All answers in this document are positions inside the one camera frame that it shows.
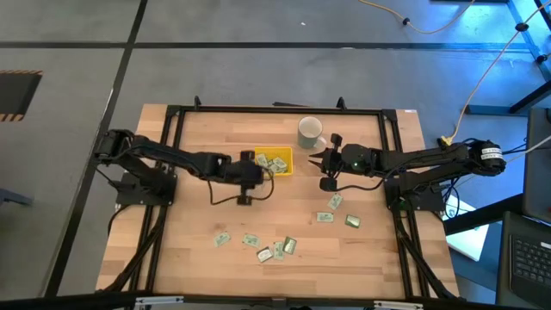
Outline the green ceramic mug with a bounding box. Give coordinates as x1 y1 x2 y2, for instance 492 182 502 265
296 115 327 151

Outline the yellow hanging power cord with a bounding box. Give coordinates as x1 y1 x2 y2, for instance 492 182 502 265
438 0 551 146

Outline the black left camera cable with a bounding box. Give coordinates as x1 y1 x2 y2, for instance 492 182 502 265
207 170 276 207

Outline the white box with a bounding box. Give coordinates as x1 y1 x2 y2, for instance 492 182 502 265
445 195 491 263

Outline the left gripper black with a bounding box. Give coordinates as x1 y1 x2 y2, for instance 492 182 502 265
224 161 270 187

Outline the hazard striped floor hatch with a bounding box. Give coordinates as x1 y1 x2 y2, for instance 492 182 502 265
0 70 43 122

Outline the silver metal bracket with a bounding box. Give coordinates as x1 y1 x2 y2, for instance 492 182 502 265
373 300 424 310
135 295 184 309

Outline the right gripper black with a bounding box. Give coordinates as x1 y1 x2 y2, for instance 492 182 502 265
308 146 346 177

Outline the black overhead rig bar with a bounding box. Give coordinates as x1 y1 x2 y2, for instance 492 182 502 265
0 291 551 310

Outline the black camera cable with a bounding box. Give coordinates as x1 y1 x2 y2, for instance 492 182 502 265
335 170 391 193
207 170 276 207

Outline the white cable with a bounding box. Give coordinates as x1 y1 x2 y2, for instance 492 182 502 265
505 135 551 164

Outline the black right camera cable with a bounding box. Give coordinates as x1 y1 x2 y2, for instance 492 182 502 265
335 170 391 193

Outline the black metal stand frame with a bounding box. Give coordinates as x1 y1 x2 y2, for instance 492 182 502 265
464 0 551 115

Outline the black laptop keyboard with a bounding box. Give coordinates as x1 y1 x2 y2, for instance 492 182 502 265
494 210 551 309

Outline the black metal bar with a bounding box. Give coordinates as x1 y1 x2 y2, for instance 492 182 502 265
443 193 524 236

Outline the yellow plastic basket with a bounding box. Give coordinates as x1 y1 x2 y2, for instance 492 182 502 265
253 146 294 177

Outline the grey monitor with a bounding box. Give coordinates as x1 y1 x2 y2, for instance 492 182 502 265
523 107 551 225

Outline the yellow floor extension cord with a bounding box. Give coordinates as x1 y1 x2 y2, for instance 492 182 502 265
359 0 474 34

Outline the grey floor object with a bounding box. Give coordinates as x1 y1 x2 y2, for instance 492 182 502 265
0 188 34 207

